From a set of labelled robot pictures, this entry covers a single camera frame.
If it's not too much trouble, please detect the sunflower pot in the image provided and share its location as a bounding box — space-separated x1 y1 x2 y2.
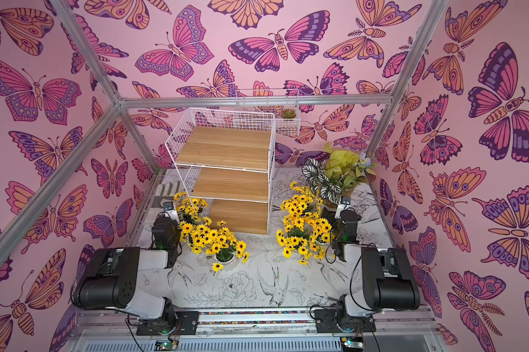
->
276 227 330 265
204 220 251 273
173 192 209 224
280 181 322 229
179 217 213 255
307 218 333 245

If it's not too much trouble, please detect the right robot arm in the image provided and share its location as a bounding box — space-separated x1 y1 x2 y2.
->
322 209 421 318

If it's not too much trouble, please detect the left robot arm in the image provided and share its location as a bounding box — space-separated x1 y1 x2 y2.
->
72 210 182 325

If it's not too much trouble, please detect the grey white gardening glove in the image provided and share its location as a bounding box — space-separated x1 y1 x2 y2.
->
151 182 180 209

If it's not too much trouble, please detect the green striped leafy potted plant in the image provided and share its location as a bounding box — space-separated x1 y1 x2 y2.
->
302 142 377 205

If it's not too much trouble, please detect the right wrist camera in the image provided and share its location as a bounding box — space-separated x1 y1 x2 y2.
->
335 197 351 219

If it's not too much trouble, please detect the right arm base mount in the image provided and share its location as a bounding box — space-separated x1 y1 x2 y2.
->
309 307 377 334

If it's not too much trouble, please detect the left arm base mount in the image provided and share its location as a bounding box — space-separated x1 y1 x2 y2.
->
136 311 200 337

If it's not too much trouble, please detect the white wire wooden shelf rack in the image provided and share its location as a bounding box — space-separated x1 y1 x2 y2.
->
165 108 300 236

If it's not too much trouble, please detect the small succulent in wire basket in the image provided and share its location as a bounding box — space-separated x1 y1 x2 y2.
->
281 109 298 120

